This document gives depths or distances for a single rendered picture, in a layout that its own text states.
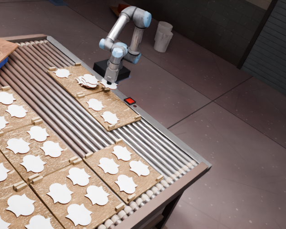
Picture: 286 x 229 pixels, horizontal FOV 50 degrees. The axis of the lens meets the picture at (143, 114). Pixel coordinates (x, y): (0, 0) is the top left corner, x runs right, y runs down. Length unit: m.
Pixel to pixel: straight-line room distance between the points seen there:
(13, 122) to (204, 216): 2.05
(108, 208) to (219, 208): 1.88
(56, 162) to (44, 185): 0.18
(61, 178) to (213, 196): 2.07
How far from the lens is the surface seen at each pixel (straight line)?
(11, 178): 1.85
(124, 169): 2.00
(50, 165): 1.92
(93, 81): 2.64
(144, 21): 2.65
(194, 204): 3.35
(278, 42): 6.63
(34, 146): 2.02
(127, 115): 2.44
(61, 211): 1.73
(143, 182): 1.97
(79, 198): 1.79
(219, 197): 3.58
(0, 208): 1.73
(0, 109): 2.28
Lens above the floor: 2.35
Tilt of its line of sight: 34 degrees down
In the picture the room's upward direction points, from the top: 21 degrees clockwise
